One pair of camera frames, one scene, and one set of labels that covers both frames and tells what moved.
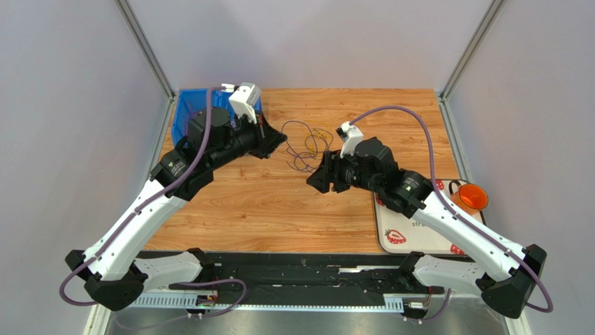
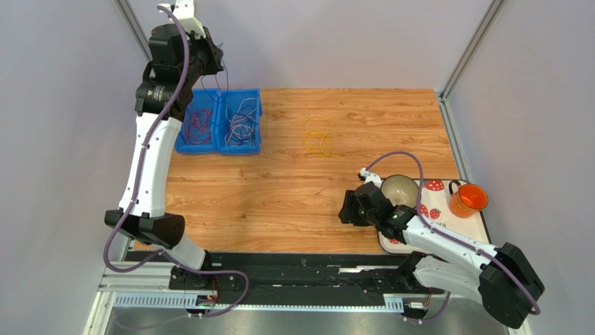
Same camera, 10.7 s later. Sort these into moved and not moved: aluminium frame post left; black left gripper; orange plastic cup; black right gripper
Moved: black right gripper; black left gripper
Not moved: aluminium frame post left; orange plastic cup
